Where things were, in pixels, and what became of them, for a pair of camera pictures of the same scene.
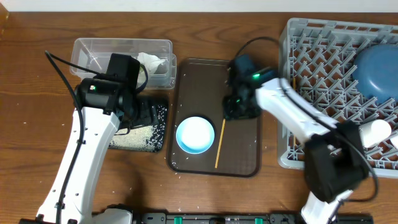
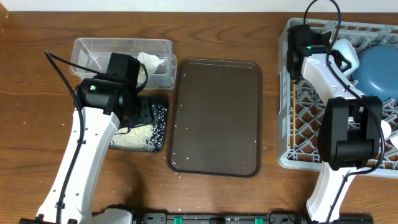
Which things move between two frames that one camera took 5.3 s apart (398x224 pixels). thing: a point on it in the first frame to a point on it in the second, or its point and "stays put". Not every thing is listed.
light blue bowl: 195,135 to 345,46
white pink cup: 395,141 stays put
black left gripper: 150,113 stays put
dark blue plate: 375,71 stays put
